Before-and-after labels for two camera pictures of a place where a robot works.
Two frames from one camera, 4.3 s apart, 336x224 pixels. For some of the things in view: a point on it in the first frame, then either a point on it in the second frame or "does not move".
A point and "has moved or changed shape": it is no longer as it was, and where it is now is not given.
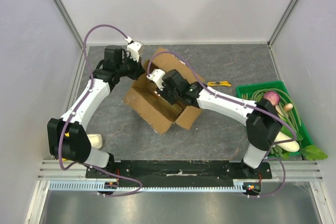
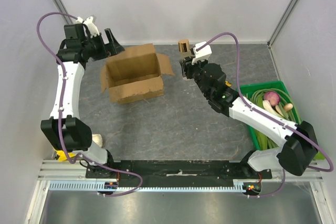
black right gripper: x=163 y=95 → x=188 y=65
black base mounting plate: x=184 y=170 does not move
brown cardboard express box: x=142 y=99 has moved or changed shape
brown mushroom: x=287 y=107 does not move
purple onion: x=272 y=96 does not move
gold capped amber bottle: x=173 y=109 → x=183 y=45
